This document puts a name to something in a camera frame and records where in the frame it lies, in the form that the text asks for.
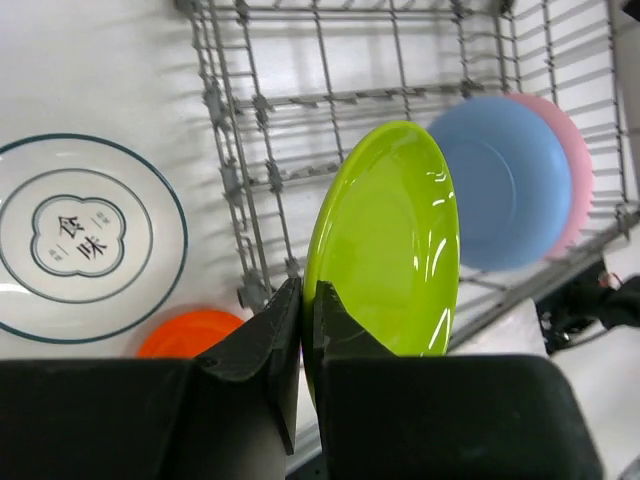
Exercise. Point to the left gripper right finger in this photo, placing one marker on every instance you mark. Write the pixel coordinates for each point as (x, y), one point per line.
(384, 416)

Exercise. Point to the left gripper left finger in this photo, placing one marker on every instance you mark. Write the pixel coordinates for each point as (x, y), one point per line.
(229, 413)

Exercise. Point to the orange plastic plate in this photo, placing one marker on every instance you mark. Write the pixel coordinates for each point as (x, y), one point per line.
(189, 334)

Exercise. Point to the lime green plastic plate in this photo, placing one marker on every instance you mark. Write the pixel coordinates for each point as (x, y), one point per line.
(387, 239)

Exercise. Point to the white plate blue line motif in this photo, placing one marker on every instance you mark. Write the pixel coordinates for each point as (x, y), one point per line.
(94, 239)

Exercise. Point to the light blue plastic plate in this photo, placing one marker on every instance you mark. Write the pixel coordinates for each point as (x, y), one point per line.
(511, 178)

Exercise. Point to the pink plastic plate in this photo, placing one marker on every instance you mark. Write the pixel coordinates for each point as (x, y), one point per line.
(579, 161)

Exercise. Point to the grey wire dish rack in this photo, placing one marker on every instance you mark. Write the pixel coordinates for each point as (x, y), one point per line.
(291, 86)

